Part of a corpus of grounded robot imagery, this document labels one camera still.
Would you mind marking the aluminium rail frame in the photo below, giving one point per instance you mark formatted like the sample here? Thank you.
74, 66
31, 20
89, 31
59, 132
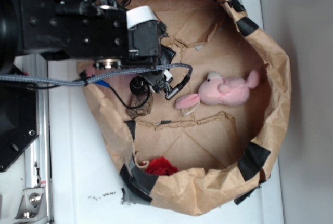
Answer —
36, 205

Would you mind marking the brown paper bag bin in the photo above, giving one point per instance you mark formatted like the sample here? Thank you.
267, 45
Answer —
220, 151

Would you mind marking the red crumpled cloth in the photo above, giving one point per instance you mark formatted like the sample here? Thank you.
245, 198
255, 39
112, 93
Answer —
161, 166

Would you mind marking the pink plush bunny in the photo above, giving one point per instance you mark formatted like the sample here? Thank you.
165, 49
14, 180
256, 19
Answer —
217, 89

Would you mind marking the brown rock chunk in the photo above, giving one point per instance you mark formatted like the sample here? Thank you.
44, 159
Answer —
141, 106

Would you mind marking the black box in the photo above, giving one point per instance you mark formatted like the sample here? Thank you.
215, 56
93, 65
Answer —
167, 54

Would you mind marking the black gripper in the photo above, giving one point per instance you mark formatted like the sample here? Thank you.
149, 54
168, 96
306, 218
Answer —
144, 50

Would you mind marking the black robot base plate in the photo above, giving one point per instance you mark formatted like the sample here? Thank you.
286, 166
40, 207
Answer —
18, 120

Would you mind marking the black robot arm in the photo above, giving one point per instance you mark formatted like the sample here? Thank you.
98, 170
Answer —
96, 30

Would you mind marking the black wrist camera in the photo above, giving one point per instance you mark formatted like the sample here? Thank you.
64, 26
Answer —
156, 82

